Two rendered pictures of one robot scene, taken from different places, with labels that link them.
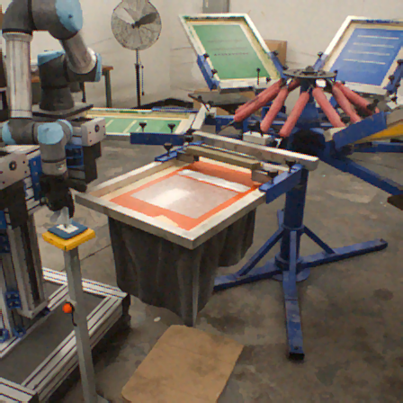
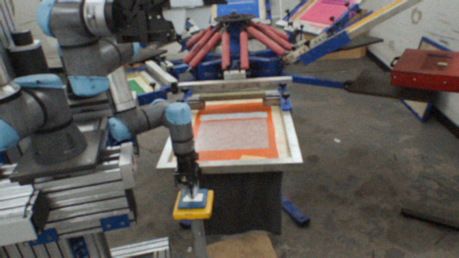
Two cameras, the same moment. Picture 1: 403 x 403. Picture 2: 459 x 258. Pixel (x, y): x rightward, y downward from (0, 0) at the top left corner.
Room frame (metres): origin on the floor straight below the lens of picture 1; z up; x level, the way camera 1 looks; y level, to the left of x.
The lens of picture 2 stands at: (0.44, 0.86, 1.75)
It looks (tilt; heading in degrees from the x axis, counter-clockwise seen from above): 27 degrees down; 328
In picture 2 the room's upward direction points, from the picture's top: 5 degrees counter-clockwise
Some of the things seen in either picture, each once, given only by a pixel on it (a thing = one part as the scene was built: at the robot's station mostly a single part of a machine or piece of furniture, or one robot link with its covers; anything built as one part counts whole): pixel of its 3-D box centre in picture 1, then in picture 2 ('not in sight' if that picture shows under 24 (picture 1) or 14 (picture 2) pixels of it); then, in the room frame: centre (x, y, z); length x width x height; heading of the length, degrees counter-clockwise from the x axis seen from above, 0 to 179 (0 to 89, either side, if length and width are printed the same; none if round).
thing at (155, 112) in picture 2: (54, 133); (160, 115); (1.47, 0.48, 1.28); 0.11 x 0.11 x 0.08; 2
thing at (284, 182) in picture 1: (280, 183); (284, 102); (1.79, -0.35, 0.97); 0.30 x 0.05 x 0.07; 143
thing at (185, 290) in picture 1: (148, 263); (233, 199); (1.53, 0.19, 0.74); 0.45 x 0.03 x 0.43; 53
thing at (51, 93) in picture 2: not in sight; (41, 99); (1.48, 0.81, 1.42); 0.13 x 0.12 x 0.14; 132
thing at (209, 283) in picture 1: (226, 255); not in sight; (1.60, -0.11, 0.74); 0.46 x 0.04 x 0.42; 143
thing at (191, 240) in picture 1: (194, 185); (232, 124); (1.76, 0.02, 0.97); 0.79 x 0.58 x 0.04; 143
